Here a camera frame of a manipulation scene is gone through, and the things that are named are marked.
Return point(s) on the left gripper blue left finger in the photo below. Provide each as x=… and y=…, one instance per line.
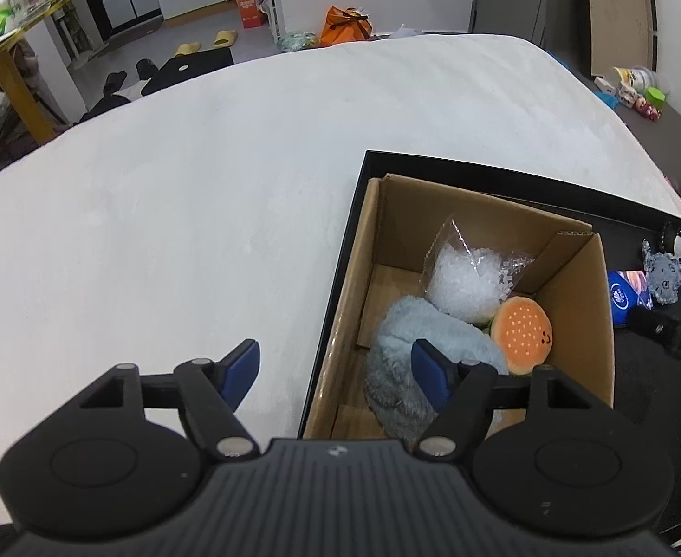
x=218, y=387

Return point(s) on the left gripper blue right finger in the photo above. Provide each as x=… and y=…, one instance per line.
x=456, y=391

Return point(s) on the grey fluffy plush toy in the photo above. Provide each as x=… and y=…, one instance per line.
x=390, y=389

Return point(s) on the grey crochet coaster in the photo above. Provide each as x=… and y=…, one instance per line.
x=663, y=274

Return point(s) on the blue tissue pack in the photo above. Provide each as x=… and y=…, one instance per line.
x=628, y=289

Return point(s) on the burger plush toy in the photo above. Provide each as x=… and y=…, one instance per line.
x=523, y=332

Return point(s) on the clear bag of white beads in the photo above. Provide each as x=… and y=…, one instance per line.
x=469, y=282

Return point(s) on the black lace white pouch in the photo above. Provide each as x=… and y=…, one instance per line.
x=671, y=241

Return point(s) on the black shallow tray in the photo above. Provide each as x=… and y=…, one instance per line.
x=647, y=382

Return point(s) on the brown cardboard box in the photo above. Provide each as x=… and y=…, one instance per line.
x=399, y=219

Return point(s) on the grey bench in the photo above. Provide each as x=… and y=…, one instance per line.
x=661, y=139

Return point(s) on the green small container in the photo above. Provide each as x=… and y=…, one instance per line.
x=655, y=97

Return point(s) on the black laptop bag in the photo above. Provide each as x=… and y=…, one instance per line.
x=185, y=67

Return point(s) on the yellow slipper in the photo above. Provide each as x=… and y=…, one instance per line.
x=187, y=49
x=225, y=39

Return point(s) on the large framed cork board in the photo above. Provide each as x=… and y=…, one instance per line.
x=623, y=34

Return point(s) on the orange cardboard box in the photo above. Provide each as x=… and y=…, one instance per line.
x=251, y=14

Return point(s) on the orange bag on floor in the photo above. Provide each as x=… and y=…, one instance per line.
x=345, y=26

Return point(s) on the yellow side table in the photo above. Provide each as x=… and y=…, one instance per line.
x=13, y=85

